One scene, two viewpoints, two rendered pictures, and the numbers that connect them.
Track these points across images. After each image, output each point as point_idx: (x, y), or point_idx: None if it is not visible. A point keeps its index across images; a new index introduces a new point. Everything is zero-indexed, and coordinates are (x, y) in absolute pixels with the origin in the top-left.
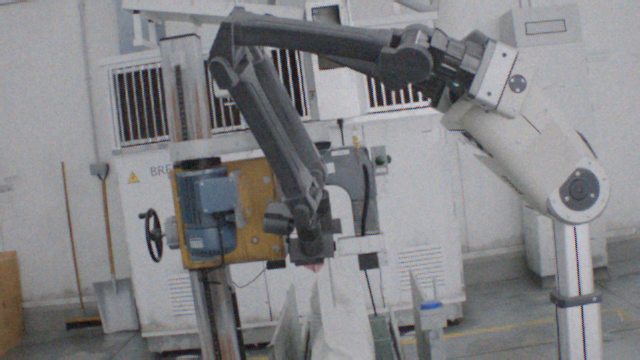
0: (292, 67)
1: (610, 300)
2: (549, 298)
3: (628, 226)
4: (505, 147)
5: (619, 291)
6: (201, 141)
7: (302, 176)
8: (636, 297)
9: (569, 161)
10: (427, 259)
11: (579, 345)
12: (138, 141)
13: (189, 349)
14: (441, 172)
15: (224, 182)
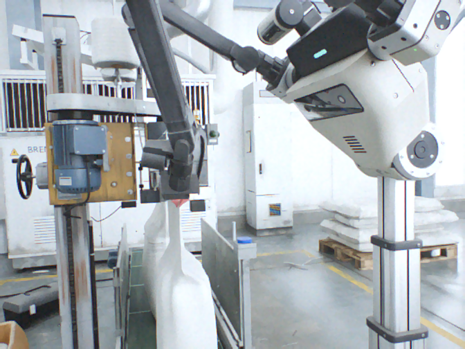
0: (128, 97)
1: (298, 245)
2: (262, 242)
3: (302, 206)
4: (383, 100)
5: (302, 240)
6: (78, 95)
7: (187, 112)
8: (313, 244)
9: (420, 124)
10: (197, 214)
11: (404, 284)
12: (20, 129)
13: (43, 266)
14: (209, 166)
15: (97, 131)
